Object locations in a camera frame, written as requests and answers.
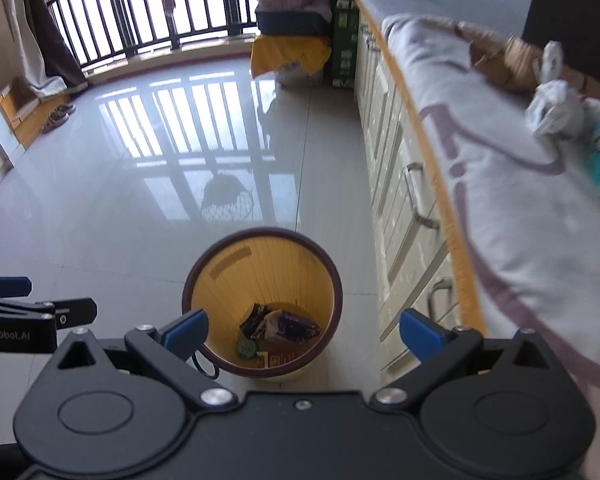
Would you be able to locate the black window railing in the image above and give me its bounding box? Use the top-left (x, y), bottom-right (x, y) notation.
top-left (41, 0), bottom-right (262, 69)

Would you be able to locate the crumpled brown paper bag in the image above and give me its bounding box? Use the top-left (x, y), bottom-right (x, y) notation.
top-left (456, 21), bottom-right (547, 94)

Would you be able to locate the brown and white curtain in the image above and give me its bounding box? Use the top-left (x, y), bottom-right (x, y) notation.
top-left (0, 0), bottom-right (89, 99)

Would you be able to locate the pair of slippers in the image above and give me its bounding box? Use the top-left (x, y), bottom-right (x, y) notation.
top-left (40, 103), bottom-right (77, 134)

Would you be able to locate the green box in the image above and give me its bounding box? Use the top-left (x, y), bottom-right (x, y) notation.
top-left (329, 0), bottom-right (360, 89)

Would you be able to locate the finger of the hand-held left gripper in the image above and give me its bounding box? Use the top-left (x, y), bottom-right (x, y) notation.
top-left (0, 297), bottom-right (98, 330)
top-left (0, 274), bottom-right (33, 299)

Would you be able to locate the wooden cabinet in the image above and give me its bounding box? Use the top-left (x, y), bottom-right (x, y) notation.
top-left (0, 69), bottom-right (42, 182)

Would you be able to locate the yellow wastebasket with brown rim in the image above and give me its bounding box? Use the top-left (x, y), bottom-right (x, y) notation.
top-left (182, 228), bottom-right (344, 382)

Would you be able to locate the dark printed wrapper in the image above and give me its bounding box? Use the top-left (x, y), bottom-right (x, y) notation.
top-left (239, 303), bottom-right (267, 339)

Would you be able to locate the white plastic bag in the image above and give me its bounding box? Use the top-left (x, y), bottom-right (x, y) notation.
top-left (524, 40), bottom-right (587, 139)

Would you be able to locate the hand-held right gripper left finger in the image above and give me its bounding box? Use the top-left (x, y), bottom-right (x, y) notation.
top-left (45, 308), bottom-right (237, 408)

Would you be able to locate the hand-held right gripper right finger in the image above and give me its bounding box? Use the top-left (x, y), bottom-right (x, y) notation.
top-left (371, 308), bottom-right (561, 413)

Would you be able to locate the yellow cloth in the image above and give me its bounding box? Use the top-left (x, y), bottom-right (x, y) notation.
top-left (250, 35), bottom-right (332, 89)

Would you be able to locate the bed base with drawers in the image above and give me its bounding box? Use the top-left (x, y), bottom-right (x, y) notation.
top-left (353, 2), bottom-right (487, 374)

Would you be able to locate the printed bed blanket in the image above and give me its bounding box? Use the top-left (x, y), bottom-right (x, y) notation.
top-left (381, 13), bottom-right (600, 480)

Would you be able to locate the red cigarette carton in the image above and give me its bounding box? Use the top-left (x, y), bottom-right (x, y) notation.
top-left (254, 349), bottom-right (302, 367)

